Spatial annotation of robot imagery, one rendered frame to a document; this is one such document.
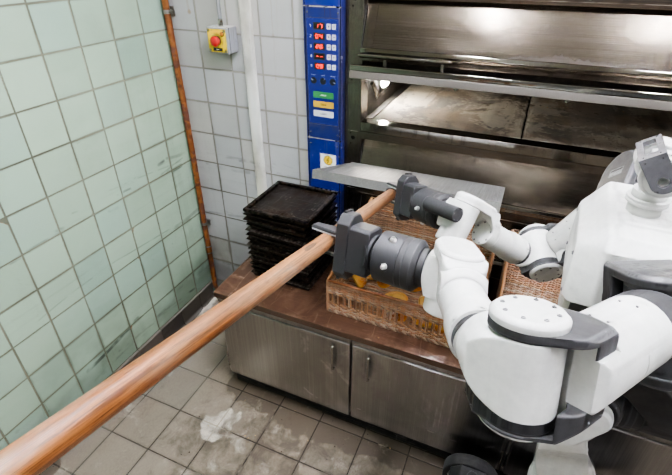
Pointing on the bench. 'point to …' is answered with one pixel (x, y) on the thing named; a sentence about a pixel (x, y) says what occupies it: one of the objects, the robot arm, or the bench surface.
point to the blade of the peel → (358, 174)
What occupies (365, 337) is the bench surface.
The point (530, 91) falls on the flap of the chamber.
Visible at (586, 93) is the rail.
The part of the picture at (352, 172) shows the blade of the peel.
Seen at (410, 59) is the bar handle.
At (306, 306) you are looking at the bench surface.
